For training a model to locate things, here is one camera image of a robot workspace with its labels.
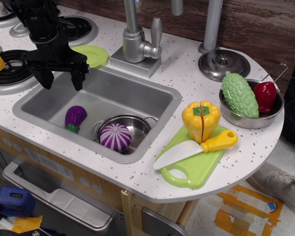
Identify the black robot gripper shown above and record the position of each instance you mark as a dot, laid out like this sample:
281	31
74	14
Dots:
52	52

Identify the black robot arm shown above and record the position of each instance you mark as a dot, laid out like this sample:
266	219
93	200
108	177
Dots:
23	8

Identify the purple toy eggplant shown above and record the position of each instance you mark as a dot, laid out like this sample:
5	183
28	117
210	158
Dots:
74	117

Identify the light green plastic plate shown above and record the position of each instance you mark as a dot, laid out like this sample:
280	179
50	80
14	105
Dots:
96	56

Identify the front black stove burner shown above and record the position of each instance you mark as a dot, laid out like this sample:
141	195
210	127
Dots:
15	77

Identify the black stove burner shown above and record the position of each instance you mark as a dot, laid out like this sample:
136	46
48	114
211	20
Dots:
15	77
79	30

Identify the grey toy sink basin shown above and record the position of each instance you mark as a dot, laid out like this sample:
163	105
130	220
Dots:
105	93

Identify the rear black stove burner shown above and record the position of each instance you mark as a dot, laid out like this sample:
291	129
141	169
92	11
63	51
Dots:
79	30

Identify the silver toy faucet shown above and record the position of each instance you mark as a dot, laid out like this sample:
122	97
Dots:
137	55

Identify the purple striped toy onion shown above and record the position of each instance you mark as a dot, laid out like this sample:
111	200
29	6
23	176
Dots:
116	137

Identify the small steel pot in sink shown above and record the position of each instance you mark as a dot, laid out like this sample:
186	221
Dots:
138	126

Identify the steel kettle top left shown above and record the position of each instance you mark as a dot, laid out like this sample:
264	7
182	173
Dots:
5	11

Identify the blue clamp tool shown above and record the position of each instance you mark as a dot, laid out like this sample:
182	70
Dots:
16	202

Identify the yellow toy bell pepper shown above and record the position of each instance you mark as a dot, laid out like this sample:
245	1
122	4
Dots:
200	120

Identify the steel pot lid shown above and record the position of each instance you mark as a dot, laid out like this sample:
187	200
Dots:
216	63

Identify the grey vertical pole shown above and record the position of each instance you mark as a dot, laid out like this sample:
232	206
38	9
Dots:
212	26

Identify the green plastic cutting board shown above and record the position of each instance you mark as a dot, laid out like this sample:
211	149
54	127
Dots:
192	172

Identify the green toy bitter gourd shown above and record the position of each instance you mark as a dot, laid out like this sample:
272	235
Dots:
239	95

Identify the red toy pepper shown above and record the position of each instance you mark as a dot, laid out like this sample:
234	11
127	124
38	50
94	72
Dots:
265	94

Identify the white sneaker shoe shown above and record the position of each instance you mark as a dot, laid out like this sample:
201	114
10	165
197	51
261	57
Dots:
276	183

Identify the grey oven door handle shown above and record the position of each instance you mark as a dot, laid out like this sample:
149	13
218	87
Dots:
64	208

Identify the steel pan with wire handle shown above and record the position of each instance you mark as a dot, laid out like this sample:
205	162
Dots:
264	119

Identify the yellow handled toy knife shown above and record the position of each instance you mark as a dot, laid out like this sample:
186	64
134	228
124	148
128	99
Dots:
224	140

